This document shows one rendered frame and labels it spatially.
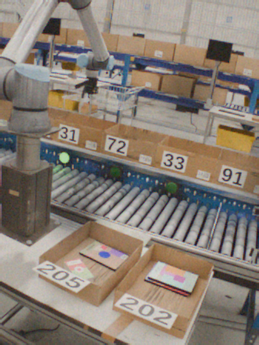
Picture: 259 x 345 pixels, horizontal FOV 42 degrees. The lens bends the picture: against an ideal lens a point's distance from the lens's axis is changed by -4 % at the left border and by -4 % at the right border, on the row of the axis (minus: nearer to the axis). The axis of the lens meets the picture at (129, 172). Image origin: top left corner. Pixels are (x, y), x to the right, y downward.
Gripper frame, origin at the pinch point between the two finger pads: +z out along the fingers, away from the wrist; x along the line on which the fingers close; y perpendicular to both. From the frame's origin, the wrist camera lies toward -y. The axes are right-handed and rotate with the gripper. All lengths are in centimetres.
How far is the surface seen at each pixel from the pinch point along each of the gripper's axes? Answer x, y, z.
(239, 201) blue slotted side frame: -11, 118, 34
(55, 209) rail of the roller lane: -68, 22, 46
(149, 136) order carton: 21, 44, 18
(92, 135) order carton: -8.1, 12.1, 18.2
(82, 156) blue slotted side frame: -13.9, 9.3, 33.2
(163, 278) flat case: -103, 94, 39
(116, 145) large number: -8.3, 30.6, 21.2
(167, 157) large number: -8, 67, 20
